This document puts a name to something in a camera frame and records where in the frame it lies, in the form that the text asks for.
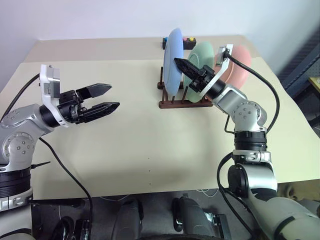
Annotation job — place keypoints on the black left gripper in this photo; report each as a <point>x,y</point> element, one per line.
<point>71,107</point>

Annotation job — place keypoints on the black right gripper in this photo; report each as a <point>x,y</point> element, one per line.
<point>203,78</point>

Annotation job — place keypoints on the blue plate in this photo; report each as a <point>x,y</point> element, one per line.
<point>172,62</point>

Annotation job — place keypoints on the green plate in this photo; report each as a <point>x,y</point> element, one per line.
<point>200,53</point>

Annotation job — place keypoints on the brown wooden dish rack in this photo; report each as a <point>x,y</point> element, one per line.
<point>175,104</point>

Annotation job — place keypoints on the pink plate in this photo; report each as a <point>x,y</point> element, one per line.
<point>241,67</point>

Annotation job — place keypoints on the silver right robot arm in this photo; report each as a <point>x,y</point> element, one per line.
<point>240,110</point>

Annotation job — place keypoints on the black button box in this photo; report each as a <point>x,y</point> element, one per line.
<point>190,45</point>

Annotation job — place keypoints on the beige table cover sheet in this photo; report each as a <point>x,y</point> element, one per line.
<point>150,140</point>

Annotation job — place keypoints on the black horizontal bar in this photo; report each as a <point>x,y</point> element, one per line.
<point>57,202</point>

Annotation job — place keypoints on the dark perforated metal shelf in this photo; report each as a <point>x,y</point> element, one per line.
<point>302,62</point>

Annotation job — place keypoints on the dark grey rounded shell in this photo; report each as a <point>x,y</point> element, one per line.
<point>191,220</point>
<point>127,220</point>

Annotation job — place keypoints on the yellow flat object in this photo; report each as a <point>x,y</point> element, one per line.
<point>315,83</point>

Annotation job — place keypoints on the khaki trouser leg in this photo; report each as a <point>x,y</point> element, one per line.
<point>300,193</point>

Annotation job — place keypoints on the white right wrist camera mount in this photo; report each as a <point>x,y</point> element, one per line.
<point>221,56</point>

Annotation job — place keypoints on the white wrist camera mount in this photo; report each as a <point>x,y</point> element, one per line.
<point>221,56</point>
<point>48,85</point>

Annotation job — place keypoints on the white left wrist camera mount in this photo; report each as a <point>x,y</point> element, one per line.
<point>48,85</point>

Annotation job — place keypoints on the black metal bracket with screws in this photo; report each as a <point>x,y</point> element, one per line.
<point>220,225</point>

